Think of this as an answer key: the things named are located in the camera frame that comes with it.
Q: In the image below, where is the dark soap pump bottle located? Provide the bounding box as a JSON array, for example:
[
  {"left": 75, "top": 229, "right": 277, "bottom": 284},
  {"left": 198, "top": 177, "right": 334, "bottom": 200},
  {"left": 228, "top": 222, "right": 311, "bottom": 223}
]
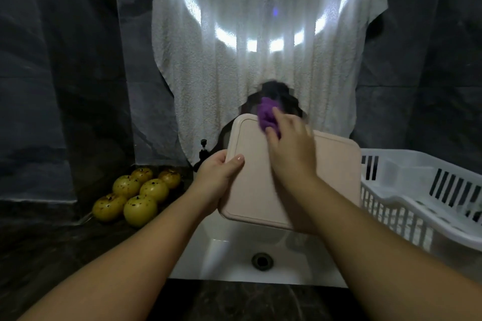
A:
[{"left": 194, "top": 138, "right": 212, "bottom": 168}]

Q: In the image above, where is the white hanging towel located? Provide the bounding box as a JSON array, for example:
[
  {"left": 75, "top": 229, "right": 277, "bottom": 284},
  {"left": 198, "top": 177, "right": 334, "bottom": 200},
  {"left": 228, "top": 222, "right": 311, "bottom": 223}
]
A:
[{"left": 151, "top": 0, "right": 390, "bottom": 166}]

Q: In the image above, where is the beige plastic tray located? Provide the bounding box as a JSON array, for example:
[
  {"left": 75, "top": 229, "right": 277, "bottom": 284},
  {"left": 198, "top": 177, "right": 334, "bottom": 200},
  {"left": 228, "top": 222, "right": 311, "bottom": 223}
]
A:
[{"left": 218, "top": 113, "right": 363, "bottom": 231}]

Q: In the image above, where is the white sink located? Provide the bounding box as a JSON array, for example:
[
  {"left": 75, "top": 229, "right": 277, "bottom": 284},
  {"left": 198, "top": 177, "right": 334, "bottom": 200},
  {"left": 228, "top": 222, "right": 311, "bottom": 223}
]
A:
[{"left": 169, "top": 208, "right": 351, "bottom": 288}]

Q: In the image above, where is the person's left hand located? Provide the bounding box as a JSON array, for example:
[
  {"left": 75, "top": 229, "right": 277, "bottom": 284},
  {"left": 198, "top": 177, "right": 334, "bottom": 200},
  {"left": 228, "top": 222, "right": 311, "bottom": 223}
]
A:
[{"left": 188, "top": 149, "right": 247, "bottom": 216}]

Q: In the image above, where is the metal sink drain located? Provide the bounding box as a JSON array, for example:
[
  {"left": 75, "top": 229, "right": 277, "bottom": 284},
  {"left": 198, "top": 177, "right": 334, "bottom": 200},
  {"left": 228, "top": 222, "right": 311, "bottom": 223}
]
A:
[{"left": 251, "top": 251, "right": 275, "bottom": 271}]

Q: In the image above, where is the person's left forearm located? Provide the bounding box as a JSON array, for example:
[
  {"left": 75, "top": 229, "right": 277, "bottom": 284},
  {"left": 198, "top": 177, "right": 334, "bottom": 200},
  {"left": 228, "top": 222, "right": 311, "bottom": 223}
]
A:
[{"left": 19, "top": 193, "right": 215, "bottom": 321}]

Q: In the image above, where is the purple cloth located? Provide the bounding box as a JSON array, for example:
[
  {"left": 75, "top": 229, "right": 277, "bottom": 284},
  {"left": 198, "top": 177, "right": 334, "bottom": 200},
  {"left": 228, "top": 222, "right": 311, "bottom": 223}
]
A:
[{"left": 257, "top": 96, "right": 284, "bottom": 139}]

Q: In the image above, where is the group of yellow apples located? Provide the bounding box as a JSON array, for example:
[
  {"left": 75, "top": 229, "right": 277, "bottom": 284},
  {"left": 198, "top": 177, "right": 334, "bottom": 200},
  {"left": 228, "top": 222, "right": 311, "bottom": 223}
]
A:
[{"left": 92, "top": 167, "right": 183, "bottom": 228}]

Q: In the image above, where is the white plastic basket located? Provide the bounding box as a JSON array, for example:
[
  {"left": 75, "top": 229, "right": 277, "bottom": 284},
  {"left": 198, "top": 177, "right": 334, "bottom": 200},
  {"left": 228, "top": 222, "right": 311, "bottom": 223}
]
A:
[{"left": 358, "top": 148, "right": 482, "bottom": 254}]

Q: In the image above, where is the person's right forearm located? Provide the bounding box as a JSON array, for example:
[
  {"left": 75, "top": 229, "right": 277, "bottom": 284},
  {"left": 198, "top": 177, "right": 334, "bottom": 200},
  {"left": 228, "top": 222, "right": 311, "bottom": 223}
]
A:
[{"left": 282, "top": 174, "right": 482, "bottom": 321}]

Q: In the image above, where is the person's right hand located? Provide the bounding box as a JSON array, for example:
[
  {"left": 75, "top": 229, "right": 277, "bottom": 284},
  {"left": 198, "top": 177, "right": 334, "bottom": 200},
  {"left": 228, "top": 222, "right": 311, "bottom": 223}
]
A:
[{"left": 264, "top": 107, "right": 319, "bottom": 196}]

